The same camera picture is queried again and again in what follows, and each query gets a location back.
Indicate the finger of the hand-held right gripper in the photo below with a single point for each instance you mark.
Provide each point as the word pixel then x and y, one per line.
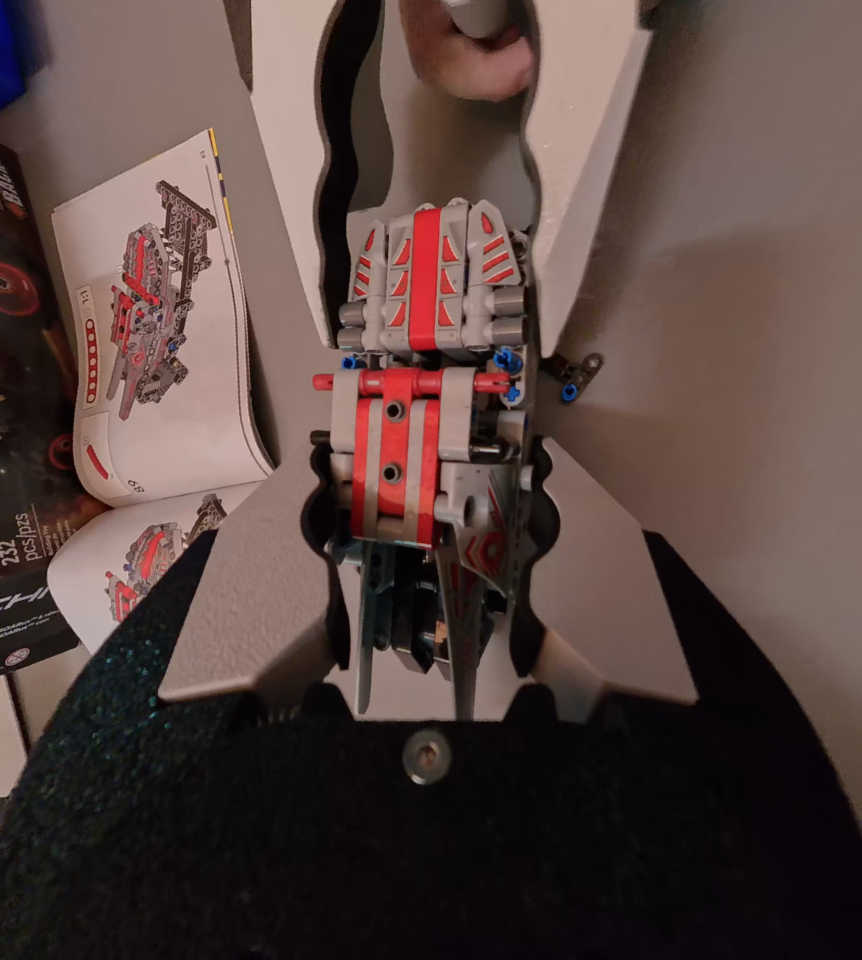
pixel 296 172
pixel 588 187

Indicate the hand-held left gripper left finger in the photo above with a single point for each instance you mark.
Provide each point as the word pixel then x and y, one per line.
pixel 251 585

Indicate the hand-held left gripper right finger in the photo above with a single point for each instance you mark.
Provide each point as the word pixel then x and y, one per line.
pixel 603 585

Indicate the grey red toy brick truck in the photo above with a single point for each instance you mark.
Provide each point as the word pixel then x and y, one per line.
pixel 408 262

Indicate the black toy brick beam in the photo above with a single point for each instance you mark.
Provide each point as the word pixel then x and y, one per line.
pixel 585 367

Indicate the grey desk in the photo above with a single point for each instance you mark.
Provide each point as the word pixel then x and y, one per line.
pixel 776 375

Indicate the person's right hand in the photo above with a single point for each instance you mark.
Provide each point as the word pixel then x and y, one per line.
pixel 476 67

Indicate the open instruction booklet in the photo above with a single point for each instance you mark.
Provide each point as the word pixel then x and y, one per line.
pixel 176 337

